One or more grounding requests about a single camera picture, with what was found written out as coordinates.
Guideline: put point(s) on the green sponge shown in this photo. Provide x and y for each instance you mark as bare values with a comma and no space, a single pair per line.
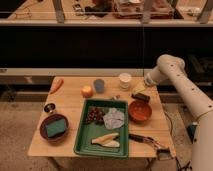
56,127

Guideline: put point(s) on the orange carrot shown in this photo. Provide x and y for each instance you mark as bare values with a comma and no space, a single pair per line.
56,86

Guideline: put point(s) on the white paper cup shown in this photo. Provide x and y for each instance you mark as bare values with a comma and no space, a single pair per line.
125,80

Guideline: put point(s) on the blue-grey plastic cup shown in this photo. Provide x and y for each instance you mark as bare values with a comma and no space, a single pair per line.
99,85

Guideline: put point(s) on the grey towel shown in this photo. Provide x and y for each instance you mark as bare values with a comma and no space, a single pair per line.
113,119

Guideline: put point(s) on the bunch of dark grapes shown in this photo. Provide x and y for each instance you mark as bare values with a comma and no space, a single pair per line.
96,115

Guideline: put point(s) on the pale corn husk piece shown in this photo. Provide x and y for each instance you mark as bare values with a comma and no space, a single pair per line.
111,144

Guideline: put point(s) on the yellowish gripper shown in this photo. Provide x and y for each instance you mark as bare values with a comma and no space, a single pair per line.
139,88

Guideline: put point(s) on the small metal cup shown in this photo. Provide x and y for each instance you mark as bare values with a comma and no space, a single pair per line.
50,108

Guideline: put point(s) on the wooden table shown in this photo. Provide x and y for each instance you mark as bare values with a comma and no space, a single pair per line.
69,101

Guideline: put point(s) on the small metal object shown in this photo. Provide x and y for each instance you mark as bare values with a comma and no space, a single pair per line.
116,97

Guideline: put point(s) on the orange apple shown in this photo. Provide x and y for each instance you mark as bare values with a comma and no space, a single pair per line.
87,91

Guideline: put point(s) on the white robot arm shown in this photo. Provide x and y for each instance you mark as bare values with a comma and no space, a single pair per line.
171,68

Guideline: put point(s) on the black rectangular block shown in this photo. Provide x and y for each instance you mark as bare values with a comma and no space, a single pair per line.
141,96

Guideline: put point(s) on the dark red bowl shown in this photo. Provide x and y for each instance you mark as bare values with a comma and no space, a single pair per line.
48,120

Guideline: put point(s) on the orange-red bowl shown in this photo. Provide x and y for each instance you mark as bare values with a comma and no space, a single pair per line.
139,111

